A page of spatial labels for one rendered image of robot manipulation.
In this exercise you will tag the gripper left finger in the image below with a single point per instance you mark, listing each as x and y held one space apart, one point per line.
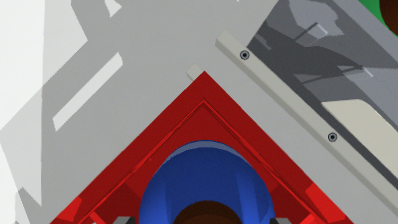
125 220

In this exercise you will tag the blue bottle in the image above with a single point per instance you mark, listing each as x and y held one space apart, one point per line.
206 182

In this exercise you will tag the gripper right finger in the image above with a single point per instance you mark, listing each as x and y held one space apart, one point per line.
279 221

